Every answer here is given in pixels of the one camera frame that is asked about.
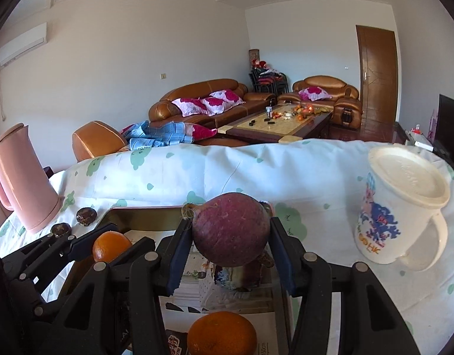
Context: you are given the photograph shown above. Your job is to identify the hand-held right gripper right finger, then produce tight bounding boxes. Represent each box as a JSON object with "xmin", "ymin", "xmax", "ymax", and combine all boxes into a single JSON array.
[{"xmin": 269, "ymin": 216, "xmax": 422, "ymax": 355}]

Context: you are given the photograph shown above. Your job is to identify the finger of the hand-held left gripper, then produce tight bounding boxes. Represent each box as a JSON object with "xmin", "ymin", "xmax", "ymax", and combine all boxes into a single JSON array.
[
  {"xmin": 110, "ymin": 237, "xmax": 156, "ymax": 267},
  {"xmin": 1, "ymin": 223, "xmax": 119, "ymax": 285}
]

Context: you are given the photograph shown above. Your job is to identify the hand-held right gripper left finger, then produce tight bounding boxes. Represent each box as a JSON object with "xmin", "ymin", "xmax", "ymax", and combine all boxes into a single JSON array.
[{"xmin": 51, "ymin": 219, "xmax": 194, "ymax": 355}]

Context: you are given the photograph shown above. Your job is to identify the orange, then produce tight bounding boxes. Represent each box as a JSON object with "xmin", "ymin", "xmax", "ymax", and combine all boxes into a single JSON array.
[
  {"xmin": 187, "ymin": 311, "xmax": 258, "ymax": 355},
  {"xmin": 92, "ymin": 231, "xmax": 133, "ymax": 264}
]

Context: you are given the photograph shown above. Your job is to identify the pink tin box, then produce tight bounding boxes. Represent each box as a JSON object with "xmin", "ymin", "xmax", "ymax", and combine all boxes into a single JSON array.
[{"xmin": 59, "ymin": 206, "xmax": 298, "ymax": 355}]

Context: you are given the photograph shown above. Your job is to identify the printed paper leaflet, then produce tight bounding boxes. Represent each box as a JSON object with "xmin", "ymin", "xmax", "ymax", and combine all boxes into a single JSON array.
[{"xmin": 123, "ymin": 229, "xmax": 287, "ymax": 355}]

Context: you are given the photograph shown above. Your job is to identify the pink electric kettle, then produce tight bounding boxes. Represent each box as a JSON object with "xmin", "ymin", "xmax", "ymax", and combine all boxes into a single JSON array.
[{"xmin": 0, "ymin": 123, "xmax": 65, "ymax": 235}]

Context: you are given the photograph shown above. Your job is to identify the tan leather chaise sofa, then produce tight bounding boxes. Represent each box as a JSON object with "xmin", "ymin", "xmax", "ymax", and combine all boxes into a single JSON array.
[{"xmin": 72, "ymin": 120, "xmax": 131, "ymax": 162}]

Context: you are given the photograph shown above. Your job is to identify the blue checked blanket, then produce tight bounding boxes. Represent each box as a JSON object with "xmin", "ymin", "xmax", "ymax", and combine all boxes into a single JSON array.
[{"xmin": 120, "ymin": 120, "xmax": 196, "ymax": 151}]

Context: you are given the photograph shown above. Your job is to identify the white lidded cartoon mug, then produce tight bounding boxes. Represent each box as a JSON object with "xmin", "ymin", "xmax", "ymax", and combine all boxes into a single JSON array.
[{"xmin": 354, "ymin": 145, "xmax": 451, "ymax": 271}]

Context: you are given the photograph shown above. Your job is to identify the red floral pillow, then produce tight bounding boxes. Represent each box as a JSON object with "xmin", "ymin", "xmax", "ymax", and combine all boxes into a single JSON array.
[{"xmin": 184, "ymin": 123, "xmax": 218, "ymax": 142}]

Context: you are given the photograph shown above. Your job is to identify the wooden coffee table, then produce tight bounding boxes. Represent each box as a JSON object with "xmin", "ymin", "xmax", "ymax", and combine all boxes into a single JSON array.
[{"xmin": 217, "ymin": 104, "xmax": 333, "ymax": 145}]

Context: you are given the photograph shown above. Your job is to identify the pile of oranges and snacks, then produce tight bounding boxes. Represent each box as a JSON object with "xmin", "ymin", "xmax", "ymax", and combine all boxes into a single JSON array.
[{"xmin": 282, "ymin": 104, "xmax": 331, "ymax": 121}]

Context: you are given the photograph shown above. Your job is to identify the pink floral pillow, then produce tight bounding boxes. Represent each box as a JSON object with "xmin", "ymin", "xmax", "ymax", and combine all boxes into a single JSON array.
[
  {"xmin": 210, "ymin": 89, "xmax": 246, "ymax": 106},
  {"xmin": 201, "ymin": 97, "xmax": 232, "ymax": 114},
  {"xmin": 298, "ymin": 86, "xmax": 333, "ymax": 101},
  {"xmin": 171, "ymin": 97, "xmax": 209, "ymax": 116}
]

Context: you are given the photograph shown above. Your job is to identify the brown leather three-seat sofa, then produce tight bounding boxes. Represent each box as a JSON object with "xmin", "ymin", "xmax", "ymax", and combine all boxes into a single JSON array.
[{"xmin": 149, "ymin": 78, "xmax": 277, "ymax": 129}]

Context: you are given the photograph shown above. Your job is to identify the dark wooden television stand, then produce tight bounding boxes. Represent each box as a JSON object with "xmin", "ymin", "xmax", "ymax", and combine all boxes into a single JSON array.
[{"xmin": 393, "ymin": 121, "xmax": 454, "ymax": 156}]

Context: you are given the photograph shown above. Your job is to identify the stacked dark chairs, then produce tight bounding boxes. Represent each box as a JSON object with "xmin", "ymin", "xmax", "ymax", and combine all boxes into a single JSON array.
[{"xmin": 250, "ymin": 68, "xmax": 290, "ymax": 95}]

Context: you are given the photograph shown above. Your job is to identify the brown leather armchair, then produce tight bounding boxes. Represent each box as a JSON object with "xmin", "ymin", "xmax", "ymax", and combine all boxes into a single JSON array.
[{"xmin": 278, "ymin": 75, "xmax": 363, "ymax": 131}]

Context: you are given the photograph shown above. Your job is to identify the white flat box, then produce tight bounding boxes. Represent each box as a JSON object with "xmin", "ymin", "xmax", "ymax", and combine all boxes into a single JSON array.
[{"xmin": 406, "ymin": 129, "xmax": 435, "ymax": 152}]

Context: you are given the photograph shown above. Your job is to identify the red clothes pile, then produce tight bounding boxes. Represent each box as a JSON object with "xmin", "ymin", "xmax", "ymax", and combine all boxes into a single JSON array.
[{"xmin": 251, "ymin": 59, "xmax": 283, "ymax": 76}]

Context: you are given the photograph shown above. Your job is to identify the brown wooden door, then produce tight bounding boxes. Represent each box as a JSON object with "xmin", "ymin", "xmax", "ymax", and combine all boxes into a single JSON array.
[{"xmin": 356, "ymin": 25, "xmax": 400, "ymax": 143}]

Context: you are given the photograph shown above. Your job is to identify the pink upright box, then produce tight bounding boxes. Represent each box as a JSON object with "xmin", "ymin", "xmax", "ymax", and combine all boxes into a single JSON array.
[{"xmin": 427, "ymin": 109, "xmax": 439, "ymax": 139}]

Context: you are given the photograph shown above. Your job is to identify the white air conditioner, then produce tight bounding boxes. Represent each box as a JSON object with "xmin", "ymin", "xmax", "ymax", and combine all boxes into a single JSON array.
[{"xmin": 0, "ymin": 22, "xmax": 49, "ymax": 68}]

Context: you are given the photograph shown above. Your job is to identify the black flat television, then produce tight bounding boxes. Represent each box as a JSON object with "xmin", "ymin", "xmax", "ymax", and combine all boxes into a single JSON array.
[{"xmin": 432, "ymin": 94, "xmax": 454, "ymax": 163}]

